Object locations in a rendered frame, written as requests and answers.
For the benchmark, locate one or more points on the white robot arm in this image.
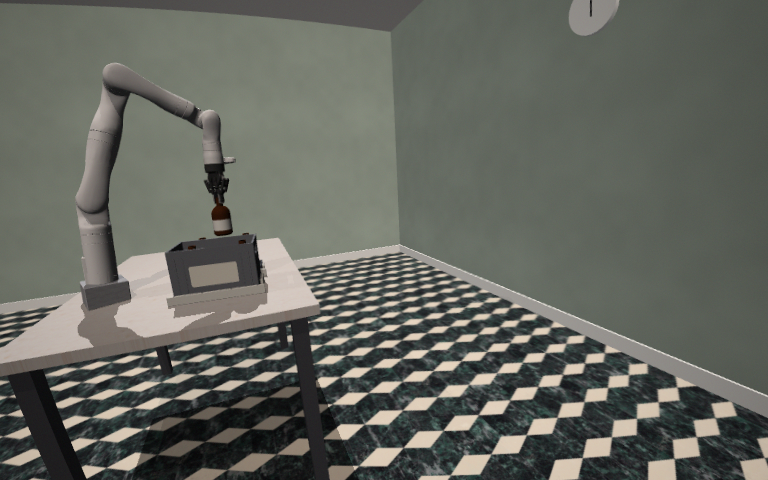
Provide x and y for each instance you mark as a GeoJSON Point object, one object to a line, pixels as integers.
{"type": "Point", "coordinates": [99, 261]}

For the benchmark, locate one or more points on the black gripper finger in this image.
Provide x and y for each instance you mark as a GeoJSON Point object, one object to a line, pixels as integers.
{"type": "Point", "coordinates": [221, 189]}
{"type": "Point", "coordinates": [209, 184]}

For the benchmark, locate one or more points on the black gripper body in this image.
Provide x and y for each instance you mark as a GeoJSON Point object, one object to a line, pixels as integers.
{"type": "Point", "coordinates": [218, 168]}

